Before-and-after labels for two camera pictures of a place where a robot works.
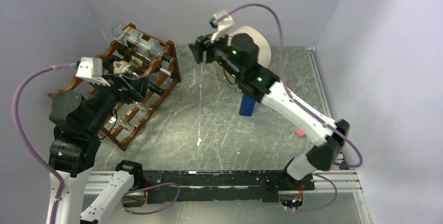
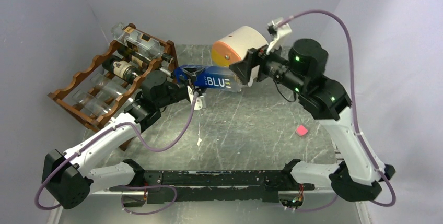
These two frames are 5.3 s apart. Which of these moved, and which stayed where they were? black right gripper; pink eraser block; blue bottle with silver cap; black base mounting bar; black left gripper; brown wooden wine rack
Moved: black right gripper; black left gripper; blue bottle with silver cap
Stayed: pink eraser block; brown wooden wine rack; black base mounting bar
